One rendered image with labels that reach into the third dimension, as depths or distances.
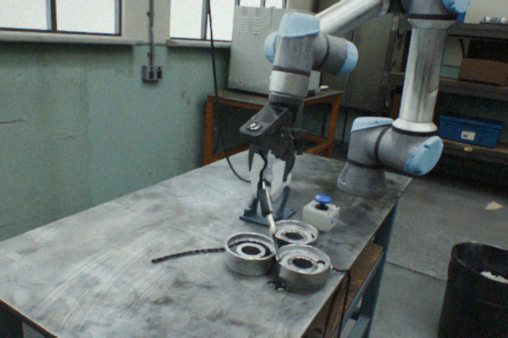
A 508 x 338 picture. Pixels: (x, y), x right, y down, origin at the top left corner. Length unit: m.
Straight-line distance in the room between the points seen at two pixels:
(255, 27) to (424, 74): 2.15
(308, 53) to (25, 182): 1.83
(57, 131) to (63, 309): 1.72
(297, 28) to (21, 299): 0.65
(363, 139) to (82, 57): 1.65
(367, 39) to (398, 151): 3.48
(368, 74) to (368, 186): 3.38
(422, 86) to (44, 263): 0.95
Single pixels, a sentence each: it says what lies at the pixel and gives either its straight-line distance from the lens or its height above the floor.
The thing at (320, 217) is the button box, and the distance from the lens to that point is 0.99.
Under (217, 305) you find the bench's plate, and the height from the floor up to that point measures 0.80.
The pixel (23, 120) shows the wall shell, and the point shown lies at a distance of 2.27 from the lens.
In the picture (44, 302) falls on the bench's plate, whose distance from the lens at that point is 0.76.
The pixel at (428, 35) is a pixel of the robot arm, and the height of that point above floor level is 1.27.
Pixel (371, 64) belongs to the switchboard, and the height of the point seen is 1.04.
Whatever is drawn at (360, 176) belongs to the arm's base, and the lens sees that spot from 1.27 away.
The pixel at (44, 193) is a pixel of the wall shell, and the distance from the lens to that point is 2.43.
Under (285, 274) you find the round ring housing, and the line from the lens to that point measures 0.77.
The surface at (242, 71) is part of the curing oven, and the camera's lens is 3.21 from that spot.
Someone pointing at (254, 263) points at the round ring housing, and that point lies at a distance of 0.78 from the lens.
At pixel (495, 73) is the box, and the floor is 1.11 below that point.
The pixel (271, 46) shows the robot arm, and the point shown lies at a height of 1.21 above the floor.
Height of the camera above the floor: 1.24
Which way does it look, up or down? 17 degrees down
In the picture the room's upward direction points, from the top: 5 degrees clockwise
